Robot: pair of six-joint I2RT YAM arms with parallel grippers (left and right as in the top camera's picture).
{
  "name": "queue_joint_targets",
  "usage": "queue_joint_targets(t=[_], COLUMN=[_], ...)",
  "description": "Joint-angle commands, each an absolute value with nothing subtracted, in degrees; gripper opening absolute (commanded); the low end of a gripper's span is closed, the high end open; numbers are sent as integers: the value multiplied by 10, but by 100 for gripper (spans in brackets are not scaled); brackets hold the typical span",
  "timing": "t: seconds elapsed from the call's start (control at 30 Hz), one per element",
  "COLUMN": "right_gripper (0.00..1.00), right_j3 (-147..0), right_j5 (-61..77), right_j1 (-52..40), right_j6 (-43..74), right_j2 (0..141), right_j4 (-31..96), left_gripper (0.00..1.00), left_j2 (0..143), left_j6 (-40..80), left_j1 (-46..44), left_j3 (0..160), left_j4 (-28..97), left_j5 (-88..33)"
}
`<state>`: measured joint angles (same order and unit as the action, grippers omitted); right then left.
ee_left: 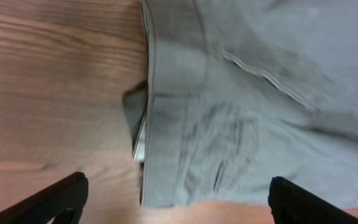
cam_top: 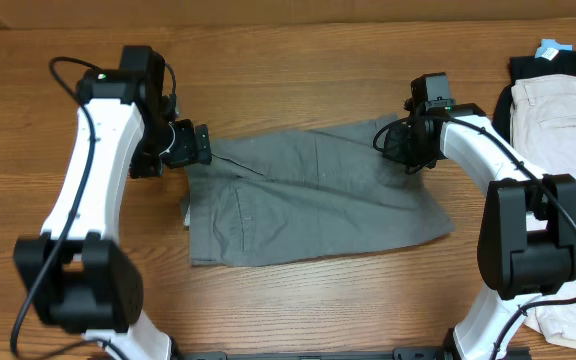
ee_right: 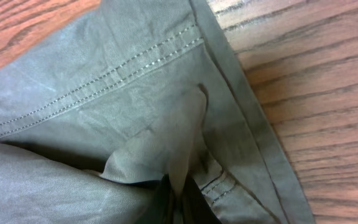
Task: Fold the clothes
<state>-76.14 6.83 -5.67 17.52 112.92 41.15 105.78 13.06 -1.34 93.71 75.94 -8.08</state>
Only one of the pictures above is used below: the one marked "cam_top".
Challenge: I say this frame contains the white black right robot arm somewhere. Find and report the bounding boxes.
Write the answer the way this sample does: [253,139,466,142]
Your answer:
[373,73,576,360]

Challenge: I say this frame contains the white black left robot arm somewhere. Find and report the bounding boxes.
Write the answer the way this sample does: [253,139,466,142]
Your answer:
[13,45,212,359]

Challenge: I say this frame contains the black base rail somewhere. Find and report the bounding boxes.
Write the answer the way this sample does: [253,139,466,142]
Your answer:
[172,347,460,360]

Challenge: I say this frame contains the black folded garment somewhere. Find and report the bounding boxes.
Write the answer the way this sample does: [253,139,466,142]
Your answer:
[492,50,576,141]

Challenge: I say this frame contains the beige folded shorts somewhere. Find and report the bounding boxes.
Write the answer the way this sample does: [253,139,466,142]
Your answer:
[510,74,576,354]

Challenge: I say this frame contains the light blue clothing tag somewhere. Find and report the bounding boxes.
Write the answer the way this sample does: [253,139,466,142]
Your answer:
[534,39,573,61]

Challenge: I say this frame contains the grey shorts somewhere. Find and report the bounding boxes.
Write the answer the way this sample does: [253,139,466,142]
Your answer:
[184,114,455,267]

